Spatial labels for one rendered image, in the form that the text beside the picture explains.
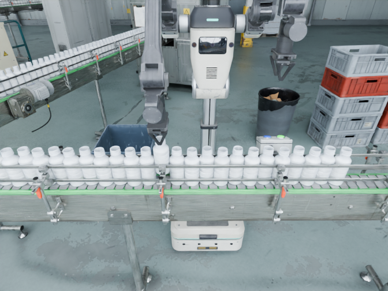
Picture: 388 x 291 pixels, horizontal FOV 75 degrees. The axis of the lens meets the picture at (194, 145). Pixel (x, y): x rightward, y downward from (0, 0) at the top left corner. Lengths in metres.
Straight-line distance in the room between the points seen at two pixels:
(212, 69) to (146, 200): 0.78
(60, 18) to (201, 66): 5.57
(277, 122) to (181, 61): 2.30
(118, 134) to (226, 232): 0.99
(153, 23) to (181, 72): 3.88
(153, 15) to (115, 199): 0.70
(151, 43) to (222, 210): 0.71
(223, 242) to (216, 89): 1.08
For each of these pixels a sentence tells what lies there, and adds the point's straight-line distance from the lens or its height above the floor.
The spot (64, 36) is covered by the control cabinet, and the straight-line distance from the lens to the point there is 6.85.
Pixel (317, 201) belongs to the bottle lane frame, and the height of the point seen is 0.94.
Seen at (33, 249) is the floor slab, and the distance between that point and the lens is 2.40.
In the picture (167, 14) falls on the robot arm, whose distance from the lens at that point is 1.30.
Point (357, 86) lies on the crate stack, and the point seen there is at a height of 0.78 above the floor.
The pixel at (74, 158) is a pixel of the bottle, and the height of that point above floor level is 1.13.
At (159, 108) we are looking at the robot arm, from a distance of 0.76.
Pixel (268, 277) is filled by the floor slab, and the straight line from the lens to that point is 2.02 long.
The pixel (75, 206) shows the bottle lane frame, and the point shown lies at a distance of 1.19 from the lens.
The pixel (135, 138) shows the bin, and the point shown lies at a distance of 1.68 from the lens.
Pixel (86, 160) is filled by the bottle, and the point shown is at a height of 1.13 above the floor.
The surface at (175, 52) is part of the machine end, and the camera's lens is 4.65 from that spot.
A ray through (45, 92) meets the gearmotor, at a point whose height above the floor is 0.99.
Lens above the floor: 1.70
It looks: 33 degrees down
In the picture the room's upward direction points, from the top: straight up
